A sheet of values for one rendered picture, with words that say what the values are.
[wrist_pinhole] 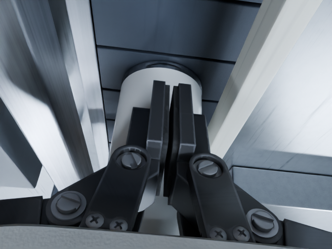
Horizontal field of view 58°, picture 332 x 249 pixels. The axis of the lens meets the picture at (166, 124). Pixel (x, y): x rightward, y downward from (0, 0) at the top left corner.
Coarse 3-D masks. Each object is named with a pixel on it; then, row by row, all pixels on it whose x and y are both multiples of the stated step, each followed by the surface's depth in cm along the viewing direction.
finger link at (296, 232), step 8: (288, 224) 9; (296, 224) 9; (304, 224) 9; (288, 232) 9; (296, 232) 9; (304, 232) 9; (312, 232) 9; (320, 232) 9; (328, 232) 9; (280, 240) 8; (288, 240) 8; (296, 240) 8; (304, 240) 8; (312, 240) 8; (320, 240) 8; (328, 240) 9; (304, 248) 8; (312, 248) 8; (320, 248) 8; (328, 248) 8
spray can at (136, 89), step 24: (144, 72) 17; (168, 72) 17; (192, 72) 18; (120, 96) 18; (144, 96) 16; (192, 96) 17; (120, 120) 16; (120, 144) 15; (144, 216) 13; (168, 216) 13
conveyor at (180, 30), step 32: (96, 0) 14; (128, 0) 14; (160, 0) 14; (192, 0) 14; (224, 0) 14; (256, 0) 14; (96, 32) 16; (128, 32) 16; (160, 32) 15; (192, 32) 15; (224, 32) 15; (128, 64) 18; (192, 64) 17; (224, 64) 17
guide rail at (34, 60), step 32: (0, 0) 5; (32, 0) 5; (0, 32) 5; (32, 32) 5; (0, 64) 6; (32, 64) 6; (64, 64) 8; (0, 96) 7; (32, 96) 7; (64, 96) 8; (32, 128) 8; (64, 128) 8; (64, 160) 10
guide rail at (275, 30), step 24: (264, 0) 11; (288, 0) 10; (312, 0) 9; (264, 24) 11; (288, 24) 10; (264, 48) 11; (288, 48) 11; (240, 72) 14; (264, 72) 12; (240, 96) 14; (216, 120) 17; (240, 120) 16; (216, 144) 18
